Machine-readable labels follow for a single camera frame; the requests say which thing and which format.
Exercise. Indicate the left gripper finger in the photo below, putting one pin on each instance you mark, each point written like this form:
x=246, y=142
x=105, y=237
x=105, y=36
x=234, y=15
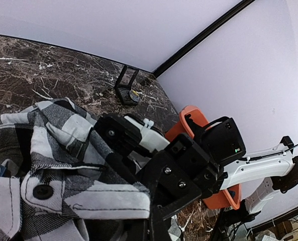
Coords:
x=153, y=228

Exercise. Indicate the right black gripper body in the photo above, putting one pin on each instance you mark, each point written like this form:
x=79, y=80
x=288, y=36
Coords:
x=198, y=164

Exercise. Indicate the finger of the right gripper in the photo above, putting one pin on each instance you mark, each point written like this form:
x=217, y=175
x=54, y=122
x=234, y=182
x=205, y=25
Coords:
x=171, y=189

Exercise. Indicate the black white plaid shirt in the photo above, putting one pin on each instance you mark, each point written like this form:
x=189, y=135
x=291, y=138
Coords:
x=56, y=172

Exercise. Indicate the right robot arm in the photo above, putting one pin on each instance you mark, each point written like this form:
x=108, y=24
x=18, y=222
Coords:
x=261, y=175

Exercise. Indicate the orange plastic basket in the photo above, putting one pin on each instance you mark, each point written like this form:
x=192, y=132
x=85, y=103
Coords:
x=216, y=144

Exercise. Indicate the right black frame post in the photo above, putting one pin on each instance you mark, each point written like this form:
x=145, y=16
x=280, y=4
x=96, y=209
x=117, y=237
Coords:
x=194, y=42

